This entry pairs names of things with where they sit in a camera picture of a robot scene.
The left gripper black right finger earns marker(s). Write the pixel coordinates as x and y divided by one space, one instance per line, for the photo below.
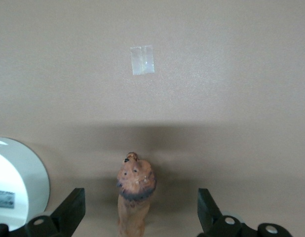
209 212

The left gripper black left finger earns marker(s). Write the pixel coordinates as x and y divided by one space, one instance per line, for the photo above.
66 214

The brown lion statue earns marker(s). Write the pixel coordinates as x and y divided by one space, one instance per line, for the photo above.
134 197

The white round-top stand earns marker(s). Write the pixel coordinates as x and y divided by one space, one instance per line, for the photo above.
31 172

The clear tape patch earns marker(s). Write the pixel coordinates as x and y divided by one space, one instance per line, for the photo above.
142 60

